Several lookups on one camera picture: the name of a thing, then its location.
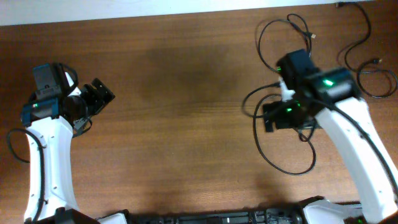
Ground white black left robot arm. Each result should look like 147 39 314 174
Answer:
21 63 115 223

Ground separated black usb cable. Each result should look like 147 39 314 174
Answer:
335 1 398 99
257 12 317 75

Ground black usb cables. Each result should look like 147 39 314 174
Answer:
251 93 318 176

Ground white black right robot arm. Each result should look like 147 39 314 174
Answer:
262 49 397 223

